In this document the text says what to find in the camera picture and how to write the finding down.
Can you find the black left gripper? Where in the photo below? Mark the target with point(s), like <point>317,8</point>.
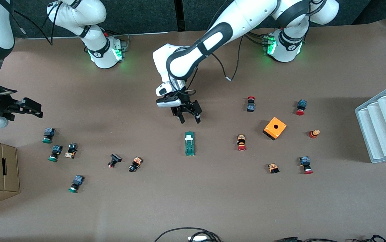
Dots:
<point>183,107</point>

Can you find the green load switch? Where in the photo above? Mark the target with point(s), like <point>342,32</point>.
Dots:
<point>189,146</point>

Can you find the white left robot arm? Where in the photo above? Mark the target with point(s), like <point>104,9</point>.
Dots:
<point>213,37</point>

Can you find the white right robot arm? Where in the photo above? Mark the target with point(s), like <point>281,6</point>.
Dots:
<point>78,15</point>

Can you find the red mushroom button orange block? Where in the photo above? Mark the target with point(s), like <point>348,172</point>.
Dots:
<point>241,141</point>

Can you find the black red push button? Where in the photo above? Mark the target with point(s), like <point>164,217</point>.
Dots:
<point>115,158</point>

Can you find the small orange contact block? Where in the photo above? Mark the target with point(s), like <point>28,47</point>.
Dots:
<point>273,167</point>

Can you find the red button blue block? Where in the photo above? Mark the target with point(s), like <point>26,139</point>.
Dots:
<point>305,161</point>
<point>301,104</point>

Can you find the white plug adapter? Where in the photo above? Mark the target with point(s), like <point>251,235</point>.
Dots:
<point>198,238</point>

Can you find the red yellow button cap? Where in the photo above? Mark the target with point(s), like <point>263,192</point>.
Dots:
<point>313,134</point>

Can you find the white ridged plastic tray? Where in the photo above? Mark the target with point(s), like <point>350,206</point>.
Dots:
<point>384,134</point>

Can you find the green push button switch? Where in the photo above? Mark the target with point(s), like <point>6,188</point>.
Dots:
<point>77,181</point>
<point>48,132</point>
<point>55,150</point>

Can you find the black orange selector switch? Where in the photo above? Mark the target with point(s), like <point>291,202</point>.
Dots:
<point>136,164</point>

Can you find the orange button enclosure box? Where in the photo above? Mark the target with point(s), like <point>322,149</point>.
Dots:
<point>275,127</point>

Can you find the black vertical post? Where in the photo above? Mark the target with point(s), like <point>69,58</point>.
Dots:
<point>179,15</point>

